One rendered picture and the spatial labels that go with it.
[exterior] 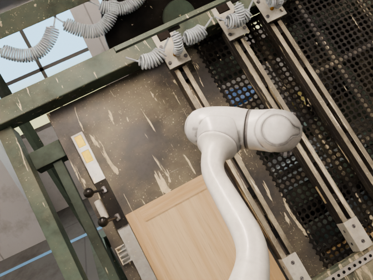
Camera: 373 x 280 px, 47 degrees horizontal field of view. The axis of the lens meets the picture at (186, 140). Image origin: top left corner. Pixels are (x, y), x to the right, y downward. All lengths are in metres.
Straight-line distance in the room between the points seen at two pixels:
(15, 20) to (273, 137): 1.50
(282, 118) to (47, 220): 1.07
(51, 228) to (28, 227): 3.12
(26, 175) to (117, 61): 0.58
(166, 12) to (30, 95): 0.86
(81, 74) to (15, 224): 3.21
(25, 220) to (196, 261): 3.28
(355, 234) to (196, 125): 0.97
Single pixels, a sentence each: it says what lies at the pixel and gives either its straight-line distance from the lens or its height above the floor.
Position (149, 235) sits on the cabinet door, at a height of 1.26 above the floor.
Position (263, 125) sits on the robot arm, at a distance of 1.01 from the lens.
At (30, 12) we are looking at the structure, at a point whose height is 2.15.
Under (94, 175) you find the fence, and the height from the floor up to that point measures 1.52.
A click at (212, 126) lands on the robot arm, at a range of 1.06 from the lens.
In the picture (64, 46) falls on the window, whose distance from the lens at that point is 4.75.
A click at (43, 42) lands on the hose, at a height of 2.01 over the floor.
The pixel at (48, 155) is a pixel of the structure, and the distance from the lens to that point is 1.90.
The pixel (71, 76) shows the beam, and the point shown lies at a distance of 1.84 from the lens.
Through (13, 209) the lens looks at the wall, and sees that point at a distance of 4.79.
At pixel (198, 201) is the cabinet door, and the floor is 1.28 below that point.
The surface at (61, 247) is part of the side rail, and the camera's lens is 1.75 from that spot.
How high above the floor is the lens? 2.20
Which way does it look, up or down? 24 degrees down
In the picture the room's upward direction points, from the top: 23 degrees counter-clockwise
